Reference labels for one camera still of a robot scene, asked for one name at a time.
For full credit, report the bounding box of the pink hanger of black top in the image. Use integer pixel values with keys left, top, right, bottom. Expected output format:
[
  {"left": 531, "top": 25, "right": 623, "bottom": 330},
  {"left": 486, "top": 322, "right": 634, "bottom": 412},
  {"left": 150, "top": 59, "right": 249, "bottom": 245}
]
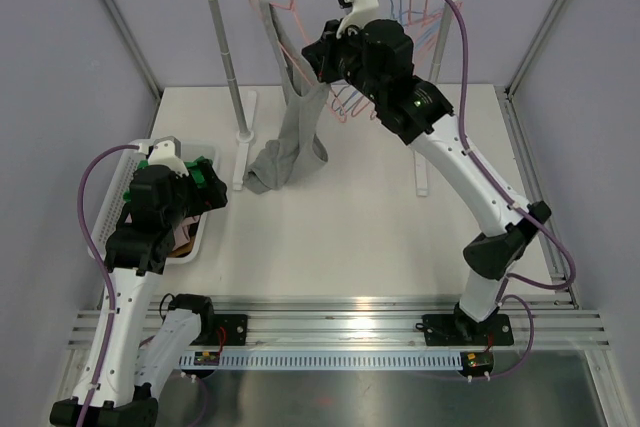
[{"left": 331, "top": 0, "right": 449, "bottom": 122}]

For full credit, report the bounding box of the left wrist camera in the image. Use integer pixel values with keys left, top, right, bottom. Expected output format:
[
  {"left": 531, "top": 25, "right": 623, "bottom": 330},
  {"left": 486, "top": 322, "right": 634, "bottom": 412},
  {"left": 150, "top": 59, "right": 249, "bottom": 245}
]
[{"left": 136, "top": 136, "right": 189, "bottom": 177}]

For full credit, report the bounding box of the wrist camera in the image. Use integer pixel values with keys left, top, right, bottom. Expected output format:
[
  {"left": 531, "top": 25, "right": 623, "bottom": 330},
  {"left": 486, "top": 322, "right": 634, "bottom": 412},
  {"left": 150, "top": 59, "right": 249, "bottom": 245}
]
[
  {"left": 336, "top": 0, "right": 379, "bottom": 38},
  {"left": 136, "top": 136, "right": 189, "bottom": 177}
]

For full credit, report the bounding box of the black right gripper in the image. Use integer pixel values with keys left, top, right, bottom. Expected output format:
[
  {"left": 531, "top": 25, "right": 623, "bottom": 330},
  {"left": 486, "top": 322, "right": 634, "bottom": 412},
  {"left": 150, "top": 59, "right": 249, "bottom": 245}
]
[{"left": 304, "top": 18, "right": 386, "bottom": 105}]

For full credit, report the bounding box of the left aluminium frame post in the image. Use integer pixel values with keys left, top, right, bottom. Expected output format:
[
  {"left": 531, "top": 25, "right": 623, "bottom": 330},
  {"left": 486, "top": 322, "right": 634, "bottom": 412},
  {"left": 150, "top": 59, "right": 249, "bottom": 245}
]
[{"left": 72, "top": 0, "right": 164, "bottom": 103}]

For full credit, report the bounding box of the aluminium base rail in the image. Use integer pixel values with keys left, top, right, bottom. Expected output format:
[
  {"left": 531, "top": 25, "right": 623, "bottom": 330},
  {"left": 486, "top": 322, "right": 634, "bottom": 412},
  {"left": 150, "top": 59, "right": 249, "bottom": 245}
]
[{"left": 67, "top": 271, "right": 611, "bottom": 353}]

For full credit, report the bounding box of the pink hanger of grey top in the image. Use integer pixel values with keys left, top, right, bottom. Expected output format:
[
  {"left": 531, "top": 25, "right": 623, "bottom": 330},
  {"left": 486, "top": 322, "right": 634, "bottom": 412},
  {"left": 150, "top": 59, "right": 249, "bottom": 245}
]
[{"left": 248, "top": 0, "right": 321, "bottom": 88}]

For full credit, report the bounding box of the aluminium frame post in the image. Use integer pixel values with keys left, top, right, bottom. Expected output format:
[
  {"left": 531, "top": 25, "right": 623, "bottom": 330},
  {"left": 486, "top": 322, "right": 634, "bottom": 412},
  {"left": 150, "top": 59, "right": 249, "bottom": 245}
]
[
  {"left": 72, "top": 0, "right": 164, "bottom": 103},
  {"left": 502, "top": 0, "right": 599, "bottom": 103}
]

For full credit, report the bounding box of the green tank top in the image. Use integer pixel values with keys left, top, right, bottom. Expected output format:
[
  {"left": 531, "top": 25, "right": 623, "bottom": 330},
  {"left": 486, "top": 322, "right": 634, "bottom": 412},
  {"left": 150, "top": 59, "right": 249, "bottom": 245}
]
[{"left": 122, "top": 154, "right": 216, "bottom": 203}]

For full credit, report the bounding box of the brown tank top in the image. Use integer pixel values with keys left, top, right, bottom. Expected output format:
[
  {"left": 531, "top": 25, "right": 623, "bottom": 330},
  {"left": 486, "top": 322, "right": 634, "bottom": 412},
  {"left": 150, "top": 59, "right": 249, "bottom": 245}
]
[{"left": 169, "top": 238, "right": 195, "bottom": 258}]

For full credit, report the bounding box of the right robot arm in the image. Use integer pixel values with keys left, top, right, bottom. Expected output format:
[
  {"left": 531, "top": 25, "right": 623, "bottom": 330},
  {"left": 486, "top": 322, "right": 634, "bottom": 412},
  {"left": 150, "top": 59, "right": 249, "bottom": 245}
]
[{"left": 302, "top": 20, "right": 551, "bottom": 345}]

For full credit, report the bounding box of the right aluminium frame post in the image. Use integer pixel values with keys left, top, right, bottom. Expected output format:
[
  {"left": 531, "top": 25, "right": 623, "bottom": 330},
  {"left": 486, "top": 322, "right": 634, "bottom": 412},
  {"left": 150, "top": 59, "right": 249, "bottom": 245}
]
[{"left": 502, "top": 0, "right": 599, "bottom": 103}]

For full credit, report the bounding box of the grey tank top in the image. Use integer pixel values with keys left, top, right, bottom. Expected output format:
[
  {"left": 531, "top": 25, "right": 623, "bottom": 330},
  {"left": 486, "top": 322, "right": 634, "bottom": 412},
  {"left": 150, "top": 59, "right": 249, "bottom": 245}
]
[{"left": 244, "top": 0, "right": 329, "bottom": 194}]

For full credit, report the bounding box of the white slotted cable duct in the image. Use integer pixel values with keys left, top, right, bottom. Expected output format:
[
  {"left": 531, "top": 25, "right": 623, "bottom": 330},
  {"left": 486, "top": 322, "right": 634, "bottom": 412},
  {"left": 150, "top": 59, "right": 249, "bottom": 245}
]
[{"left": 178, "top": 349, "right": 488, "bottom": 372}]

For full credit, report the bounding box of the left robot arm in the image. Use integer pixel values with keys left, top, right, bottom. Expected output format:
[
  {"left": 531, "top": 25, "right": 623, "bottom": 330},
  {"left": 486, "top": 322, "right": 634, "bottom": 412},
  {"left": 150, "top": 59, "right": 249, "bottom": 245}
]
[{"left": 49, "top": 157, "right": 227, "bottom": 426}]

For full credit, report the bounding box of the blue hanger of mauve top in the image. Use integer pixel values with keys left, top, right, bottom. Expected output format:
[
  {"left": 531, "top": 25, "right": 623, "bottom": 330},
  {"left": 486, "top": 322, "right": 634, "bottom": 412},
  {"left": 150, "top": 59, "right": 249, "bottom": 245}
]
[{"left": 334, "top": 0, "right": 441, "bottom": 118}]

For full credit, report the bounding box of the mauve pink tank top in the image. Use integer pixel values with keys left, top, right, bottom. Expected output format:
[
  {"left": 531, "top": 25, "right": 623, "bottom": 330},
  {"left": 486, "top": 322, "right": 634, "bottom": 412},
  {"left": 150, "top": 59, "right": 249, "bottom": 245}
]
[{"left": 173, "top": 216, "right": 200, "bottom": 250}]

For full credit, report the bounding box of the white plastic basket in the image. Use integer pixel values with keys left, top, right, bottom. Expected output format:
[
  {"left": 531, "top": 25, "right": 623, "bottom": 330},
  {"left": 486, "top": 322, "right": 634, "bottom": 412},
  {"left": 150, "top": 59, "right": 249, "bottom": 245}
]
[{"left": 91, "top": 140, "right": 220, "bottom": 258}]

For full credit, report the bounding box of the blue hanger of green top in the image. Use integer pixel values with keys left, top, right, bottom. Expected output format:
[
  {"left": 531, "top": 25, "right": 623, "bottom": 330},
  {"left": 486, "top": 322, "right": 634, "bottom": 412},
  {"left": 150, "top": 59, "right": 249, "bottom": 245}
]
[{"left": 329, "top": 0, "right": 441, "bottom": 118}]

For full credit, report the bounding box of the pink hanger of brown top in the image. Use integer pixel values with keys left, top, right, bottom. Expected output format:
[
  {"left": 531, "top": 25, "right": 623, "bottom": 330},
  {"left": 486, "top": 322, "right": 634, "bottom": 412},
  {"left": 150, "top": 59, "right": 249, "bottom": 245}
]
[{"left": 339, "top": 0, "right": 446, "bottom": 123}]

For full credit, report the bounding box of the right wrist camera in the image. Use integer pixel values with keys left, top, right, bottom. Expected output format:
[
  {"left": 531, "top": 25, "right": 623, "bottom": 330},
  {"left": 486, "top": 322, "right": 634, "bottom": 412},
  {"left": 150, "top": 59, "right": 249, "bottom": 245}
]
[{"left": 336, "top": 0, "right": 379, "bottom": 38}]

